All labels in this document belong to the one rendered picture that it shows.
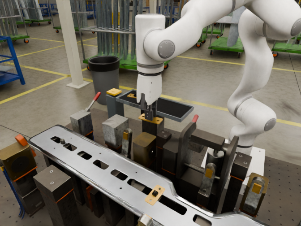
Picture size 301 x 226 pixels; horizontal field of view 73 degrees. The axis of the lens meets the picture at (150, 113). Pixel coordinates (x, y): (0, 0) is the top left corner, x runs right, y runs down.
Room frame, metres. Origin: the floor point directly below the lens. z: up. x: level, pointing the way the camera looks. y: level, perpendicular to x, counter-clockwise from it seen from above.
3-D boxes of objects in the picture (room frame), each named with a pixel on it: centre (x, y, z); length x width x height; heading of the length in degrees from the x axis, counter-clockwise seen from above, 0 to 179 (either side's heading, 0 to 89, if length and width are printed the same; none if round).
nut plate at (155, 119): (0.63, 0.00, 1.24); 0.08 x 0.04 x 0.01; 62
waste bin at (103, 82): (3.29, 0.75, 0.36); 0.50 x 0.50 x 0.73
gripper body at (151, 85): (0.63, 0.00, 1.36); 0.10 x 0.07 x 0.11; 152
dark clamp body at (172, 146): (0.69, -0.11, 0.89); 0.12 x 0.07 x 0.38; 146
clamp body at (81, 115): (0.97, 0.37, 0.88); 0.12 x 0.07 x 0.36; 146
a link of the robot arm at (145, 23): (0.62, 0.00, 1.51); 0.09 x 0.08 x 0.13; 21
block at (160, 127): (0.90, -0.01, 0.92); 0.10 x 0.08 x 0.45; 56
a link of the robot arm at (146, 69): (0.63, 0.00, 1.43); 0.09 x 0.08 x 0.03; 152
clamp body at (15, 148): (0.65, 0.58, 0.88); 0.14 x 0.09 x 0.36; 146
